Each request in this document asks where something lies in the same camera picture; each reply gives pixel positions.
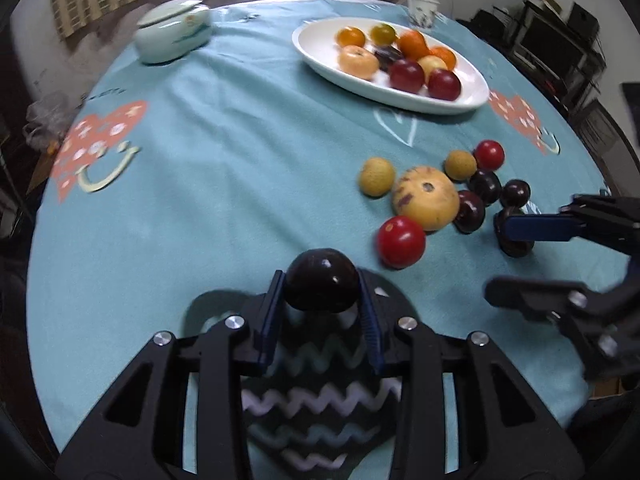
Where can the yellow-orange tangerine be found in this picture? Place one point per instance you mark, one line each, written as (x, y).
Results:
(350, 36)

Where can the orange mandarin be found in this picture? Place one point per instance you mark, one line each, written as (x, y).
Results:
(445, 55)
(414, 44)

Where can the dark purple plum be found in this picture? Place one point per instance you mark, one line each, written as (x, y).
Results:
(320, 280)
(469, 212)
(517, 249)
(516, 192)
(484, 186)
(387, 56)

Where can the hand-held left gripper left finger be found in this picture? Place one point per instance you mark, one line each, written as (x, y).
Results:
(270, 320)

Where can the yellow-green tangerine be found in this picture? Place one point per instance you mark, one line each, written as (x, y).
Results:
(383, 34)

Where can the black monitor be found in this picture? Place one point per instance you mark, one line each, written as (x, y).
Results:
(552, 47)

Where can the black metal rack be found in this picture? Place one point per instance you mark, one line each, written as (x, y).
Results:
(597, 55)

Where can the dark red plum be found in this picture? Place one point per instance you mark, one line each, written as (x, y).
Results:
(443, 85)
(406, 76)

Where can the small tan longan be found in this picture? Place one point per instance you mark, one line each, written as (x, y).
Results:
(375, 176)
(460, 165)

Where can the white plate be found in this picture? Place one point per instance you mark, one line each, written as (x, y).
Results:
(320, 45)

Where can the red tomato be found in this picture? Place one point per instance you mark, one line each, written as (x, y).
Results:
(401, 241)
(489, 154)

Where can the pale orange persimmon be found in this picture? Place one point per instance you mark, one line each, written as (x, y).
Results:
(357, 61)

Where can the pale green ceramic jar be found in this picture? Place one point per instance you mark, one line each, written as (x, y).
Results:
(170, 35)

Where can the tan purple-streaked pepino melon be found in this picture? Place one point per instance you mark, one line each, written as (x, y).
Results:
(425, 199)

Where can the printed paper cup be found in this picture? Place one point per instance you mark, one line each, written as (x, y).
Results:
(424, 10)

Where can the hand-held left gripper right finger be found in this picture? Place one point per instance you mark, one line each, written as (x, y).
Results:
(370, 320)

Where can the light blue printed tablecloth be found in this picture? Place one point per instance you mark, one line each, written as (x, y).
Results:
(225, 160)

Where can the clear plastic bag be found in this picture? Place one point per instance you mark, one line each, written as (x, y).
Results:
(47, 120)

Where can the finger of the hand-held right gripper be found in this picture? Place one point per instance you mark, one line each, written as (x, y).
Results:
(520, 294)
(535, 227)

